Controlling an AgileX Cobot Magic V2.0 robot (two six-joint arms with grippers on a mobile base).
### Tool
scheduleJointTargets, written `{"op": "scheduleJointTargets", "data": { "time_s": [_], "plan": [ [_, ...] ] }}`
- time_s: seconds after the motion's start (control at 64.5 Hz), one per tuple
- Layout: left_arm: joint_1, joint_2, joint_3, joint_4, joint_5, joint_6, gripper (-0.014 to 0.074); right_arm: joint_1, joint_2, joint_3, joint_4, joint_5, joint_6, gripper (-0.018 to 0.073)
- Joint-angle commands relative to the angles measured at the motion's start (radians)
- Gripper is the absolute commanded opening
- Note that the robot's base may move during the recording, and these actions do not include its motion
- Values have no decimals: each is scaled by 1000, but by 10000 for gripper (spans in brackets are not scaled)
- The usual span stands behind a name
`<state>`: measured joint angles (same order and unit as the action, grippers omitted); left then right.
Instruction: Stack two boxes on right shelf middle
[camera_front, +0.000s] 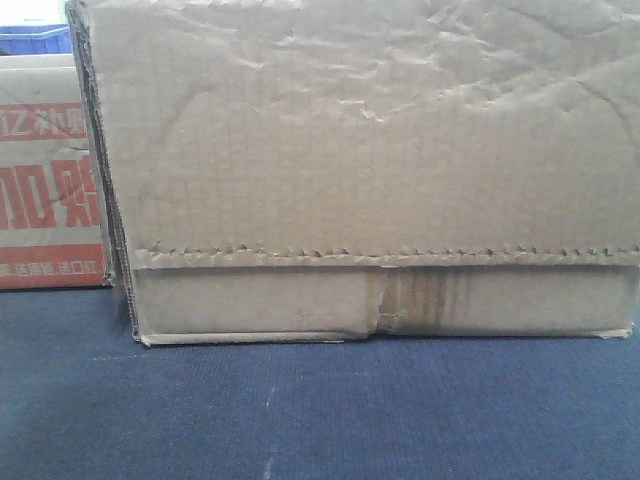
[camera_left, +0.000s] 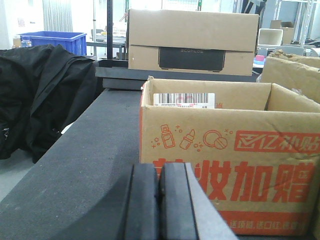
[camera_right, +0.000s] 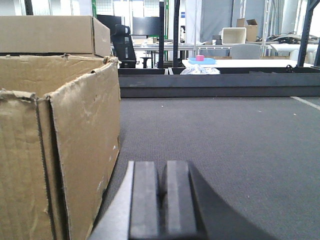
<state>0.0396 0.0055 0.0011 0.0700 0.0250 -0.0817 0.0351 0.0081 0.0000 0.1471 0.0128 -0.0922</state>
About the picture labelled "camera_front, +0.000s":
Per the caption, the plain brown cardboard box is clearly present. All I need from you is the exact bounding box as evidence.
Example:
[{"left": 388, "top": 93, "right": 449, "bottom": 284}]
[{"left": 66, "top": 1, "right": 639, "bottom": 346}]

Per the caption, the red printed cardboard box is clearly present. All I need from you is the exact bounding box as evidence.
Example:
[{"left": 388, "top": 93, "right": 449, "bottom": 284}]
[{"left": 1, "top": 54, "right": 112, "bottom": 290}]

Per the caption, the dark blue table cloth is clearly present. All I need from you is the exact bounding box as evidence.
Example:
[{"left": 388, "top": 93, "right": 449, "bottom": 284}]
[{"left": 1, "top": 289, "right": 639, "bottom": 479}]

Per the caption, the blue plastic bin background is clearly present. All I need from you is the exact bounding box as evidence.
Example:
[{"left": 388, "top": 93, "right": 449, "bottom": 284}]
[{"left": 1, "top": 23, "right": 72, "bottom": 55}]

